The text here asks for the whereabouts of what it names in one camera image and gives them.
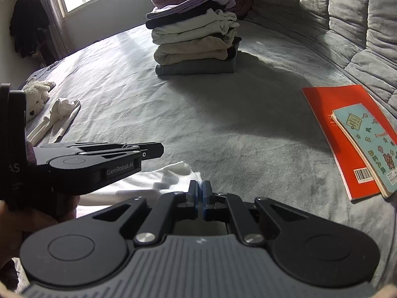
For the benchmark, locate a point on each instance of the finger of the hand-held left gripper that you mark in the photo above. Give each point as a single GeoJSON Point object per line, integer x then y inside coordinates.
{"type": "Point", "coordinates": [102, 144]}
{"type": "Point", "coordinates": [149, 152]}

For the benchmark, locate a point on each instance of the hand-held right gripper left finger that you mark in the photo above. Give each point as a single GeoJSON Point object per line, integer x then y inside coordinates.
{"type": "Point", "coordinates": [193, 194]}

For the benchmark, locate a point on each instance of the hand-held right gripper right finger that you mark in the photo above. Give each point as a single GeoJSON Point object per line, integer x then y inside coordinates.
{"type": "Point", "coordinates": [207, 194]}

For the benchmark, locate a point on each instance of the white garment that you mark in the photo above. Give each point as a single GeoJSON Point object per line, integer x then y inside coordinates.
{"type": "Point", "coordinates": [149, 183]}

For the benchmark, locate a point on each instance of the stack of folded clothes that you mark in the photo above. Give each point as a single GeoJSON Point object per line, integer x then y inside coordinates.
{"type": "Point", "coordinates": [192, 43]}

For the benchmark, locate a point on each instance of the dark hanging clothes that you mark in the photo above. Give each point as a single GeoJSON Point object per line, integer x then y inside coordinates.
{"type": "Point", "coordinates": [28, 21]}

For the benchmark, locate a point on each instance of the person's left hand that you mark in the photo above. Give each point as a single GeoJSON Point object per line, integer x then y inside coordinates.
{"type": "Point", "coordinates": [12, 236]}

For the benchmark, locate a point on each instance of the white crumpled cloth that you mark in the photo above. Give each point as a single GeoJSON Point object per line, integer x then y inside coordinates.
{"type": "Point", "coordinates": [59, 115]}

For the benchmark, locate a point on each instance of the grey bed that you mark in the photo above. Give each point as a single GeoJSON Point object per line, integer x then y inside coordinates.
{"type": "Point", "coordinates": [217, 115]}

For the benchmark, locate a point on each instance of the white plush dog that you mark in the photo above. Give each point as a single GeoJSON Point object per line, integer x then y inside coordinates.
{"type": "Point", "coordinates": [35, 96]}

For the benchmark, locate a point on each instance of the grey curtain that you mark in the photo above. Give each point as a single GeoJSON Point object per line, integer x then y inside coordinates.
{"type": "Point", "coordinates": [54, 12]}

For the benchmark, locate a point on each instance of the orange notebook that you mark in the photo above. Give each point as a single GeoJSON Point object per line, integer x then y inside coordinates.
{"type": "Point", "coordinates": [332, 118]}

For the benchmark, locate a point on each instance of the light blue cartoon notebook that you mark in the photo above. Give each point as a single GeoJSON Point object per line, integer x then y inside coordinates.
{"type": "Point", "coordinates": [369, 142]}

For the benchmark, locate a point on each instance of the grey upholstered headboard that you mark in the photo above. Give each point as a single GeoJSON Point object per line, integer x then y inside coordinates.
{"type": "Point", "coordinates": [341, 12]}

